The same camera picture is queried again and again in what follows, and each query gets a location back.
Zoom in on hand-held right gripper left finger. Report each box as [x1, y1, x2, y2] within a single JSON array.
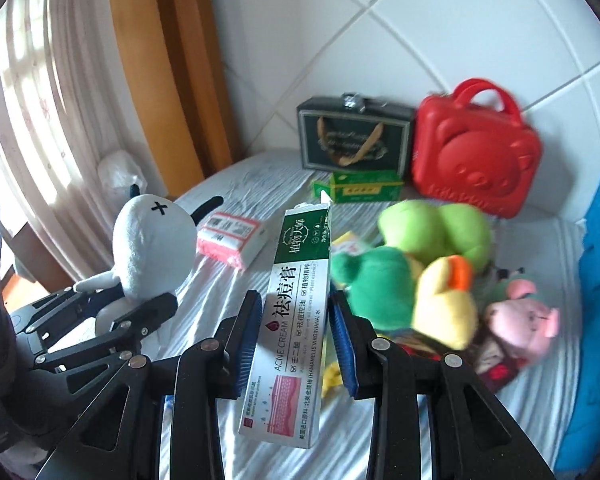
[[32, 290, 263, 480]]

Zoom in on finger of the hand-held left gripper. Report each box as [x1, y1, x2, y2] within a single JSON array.
[[10, 285, 106, 341], [32, 291, 179, 396]]

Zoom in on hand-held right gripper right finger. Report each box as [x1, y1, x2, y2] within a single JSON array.
[[328, 290, 556, 480]]

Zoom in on green and white cream box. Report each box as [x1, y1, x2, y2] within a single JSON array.
[[237, 201, 333, 448]]

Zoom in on white plush toy black ears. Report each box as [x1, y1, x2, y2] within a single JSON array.
[[75, 183, 224, 351]]

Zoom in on white cloth-covered round desktop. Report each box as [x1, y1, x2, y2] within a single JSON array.
[[145, 150, 588, 480]]

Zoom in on green and yellow plush toy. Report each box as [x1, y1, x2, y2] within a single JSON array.
[[330, 247, 478, 351]]

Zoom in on yellow packet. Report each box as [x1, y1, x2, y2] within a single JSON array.
[[332, 230, 376, 256]]

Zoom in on pink and white tissue pack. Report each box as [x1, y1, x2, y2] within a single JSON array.
[[196, 211, 268, 272]]

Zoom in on white plastic bag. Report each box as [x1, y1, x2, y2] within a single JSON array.
[[97, 150, 146, 196]]

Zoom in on light green plush toy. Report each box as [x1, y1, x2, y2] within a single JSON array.
[[378, 200, 493, 271]]

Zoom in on green medicine box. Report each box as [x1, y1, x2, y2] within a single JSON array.
[[313, 170, 405, 204]]

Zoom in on pink pig plush toy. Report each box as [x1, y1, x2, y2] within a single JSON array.
[[472, 277, 562, 393]]

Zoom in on sheer curtain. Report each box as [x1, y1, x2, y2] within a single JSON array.
[[0, 0, 146, 281]]

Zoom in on dark gift bag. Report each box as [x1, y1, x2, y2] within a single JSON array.
[[296, 94, 416, 177]]

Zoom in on red bear suitcase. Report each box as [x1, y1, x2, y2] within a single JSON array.
[[411, 78, 542, 219]]

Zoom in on wooden door frame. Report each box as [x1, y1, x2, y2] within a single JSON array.
[[107, 0, 241, 196]]

